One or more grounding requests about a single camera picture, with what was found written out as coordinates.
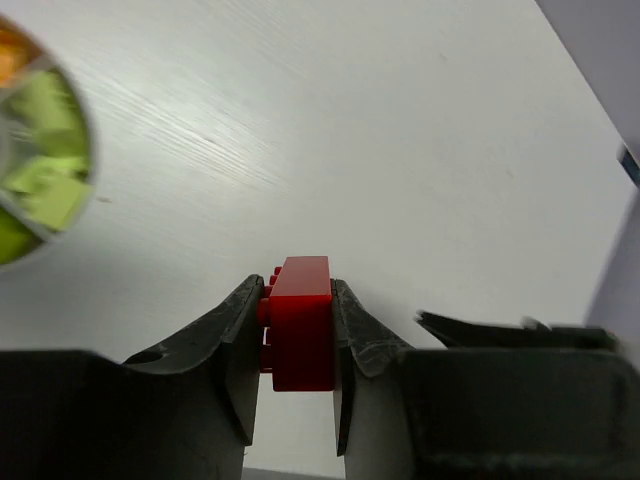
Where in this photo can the lime lego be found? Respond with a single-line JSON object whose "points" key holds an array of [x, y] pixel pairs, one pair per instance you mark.
{"points": [[51, 117], [46, 203]]}

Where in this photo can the white round divided container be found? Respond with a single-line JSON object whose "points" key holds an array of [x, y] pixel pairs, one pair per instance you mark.
{"points": [[49, 167]]}

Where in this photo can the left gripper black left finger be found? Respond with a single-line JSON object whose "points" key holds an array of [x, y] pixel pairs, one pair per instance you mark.
{"points": [[183, 408]]}

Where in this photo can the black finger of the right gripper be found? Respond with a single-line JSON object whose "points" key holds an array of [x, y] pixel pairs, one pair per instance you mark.
{"points": [[454, 333]]}

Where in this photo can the red rectangular lego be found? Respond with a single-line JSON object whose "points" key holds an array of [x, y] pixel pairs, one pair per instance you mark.
{"points": [[295, 314]]}

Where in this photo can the right blue table label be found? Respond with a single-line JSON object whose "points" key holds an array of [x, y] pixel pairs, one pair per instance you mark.
{"points": [[629, 165]]}

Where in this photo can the lime lego table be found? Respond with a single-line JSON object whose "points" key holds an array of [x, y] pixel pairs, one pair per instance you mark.
{"points": [[16, 240]]}

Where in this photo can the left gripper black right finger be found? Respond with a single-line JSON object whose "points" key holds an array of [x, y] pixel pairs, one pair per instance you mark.
{"points": [[478, 413]]}

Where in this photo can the orange long lego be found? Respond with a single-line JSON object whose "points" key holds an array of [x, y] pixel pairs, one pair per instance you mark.
{"points": [[17, 50]]}

